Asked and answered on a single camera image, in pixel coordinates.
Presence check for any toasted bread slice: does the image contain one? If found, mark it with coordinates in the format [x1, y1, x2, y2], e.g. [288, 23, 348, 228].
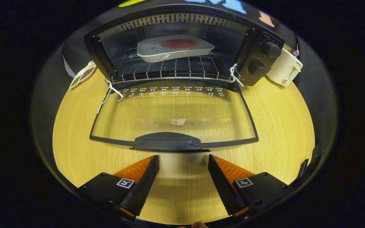
[282, 44, 298, 56]

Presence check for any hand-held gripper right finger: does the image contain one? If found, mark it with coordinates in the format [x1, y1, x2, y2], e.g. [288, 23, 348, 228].
[208, 154, 292, 219]

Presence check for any divided dish of beans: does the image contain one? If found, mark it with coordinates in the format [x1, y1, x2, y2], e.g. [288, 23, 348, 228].
[69, 61, 96, 89]

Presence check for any black toaster oven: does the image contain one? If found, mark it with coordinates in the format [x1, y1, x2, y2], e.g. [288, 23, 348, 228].
[84, 4, 285, 152]

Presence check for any white square plate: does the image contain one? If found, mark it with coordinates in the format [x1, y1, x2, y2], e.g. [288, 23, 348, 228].
[137, 35, 215, 63]

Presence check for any pink ham slice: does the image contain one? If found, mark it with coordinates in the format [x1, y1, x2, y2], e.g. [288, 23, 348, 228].
[160, 39, 196, 49]

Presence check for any white string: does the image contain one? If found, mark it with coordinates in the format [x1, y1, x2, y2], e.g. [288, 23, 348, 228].
[229, 63, 245, 87]
[97, 81, 124, 114]

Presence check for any metal oven rack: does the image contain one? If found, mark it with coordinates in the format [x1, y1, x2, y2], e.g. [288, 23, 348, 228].
[111, 54, 238, 84]

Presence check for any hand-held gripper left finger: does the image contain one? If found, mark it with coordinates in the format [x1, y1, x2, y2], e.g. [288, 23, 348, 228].
[77, 155, 160, 219]

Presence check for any white toaster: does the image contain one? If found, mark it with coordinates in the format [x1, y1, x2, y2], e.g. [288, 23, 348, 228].
[266, 47, 303, 87]

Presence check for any black flat stand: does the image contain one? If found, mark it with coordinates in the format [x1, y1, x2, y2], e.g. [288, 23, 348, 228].
[298, 158, 310, 178]

